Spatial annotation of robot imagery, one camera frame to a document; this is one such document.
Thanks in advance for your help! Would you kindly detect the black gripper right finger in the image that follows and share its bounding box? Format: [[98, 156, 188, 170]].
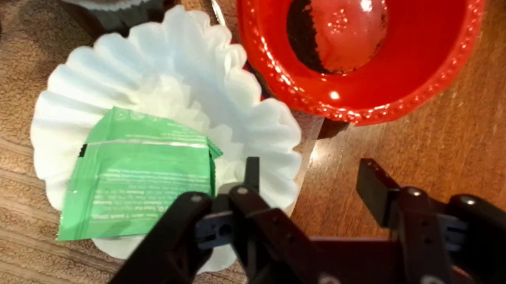
[[354, 156, 506, 284]]

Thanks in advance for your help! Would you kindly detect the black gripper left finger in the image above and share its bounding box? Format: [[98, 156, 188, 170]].
[[108, 156, 318, 284]]

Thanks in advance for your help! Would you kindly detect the green packet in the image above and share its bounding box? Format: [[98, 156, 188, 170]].
[[55, 106, 225, 243]]

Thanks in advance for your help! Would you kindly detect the orange red plastic bowl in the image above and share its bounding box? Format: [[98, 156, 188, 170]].
[[236, 0, 487, 128]]

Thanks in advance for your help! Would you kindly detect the white paper coffee filter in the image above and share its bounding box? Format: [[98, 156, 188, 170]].
[[29, 5, 305, 275]]

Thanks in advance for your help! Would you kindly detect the tan ribbed tablecloth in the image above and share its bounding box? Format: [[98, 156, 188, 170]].
[[0, 0, 326, 284]]

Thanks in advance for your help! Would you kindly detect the dark brown mug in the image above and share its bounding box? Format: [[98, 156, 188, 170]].
[[60, 0, 171, 33]]

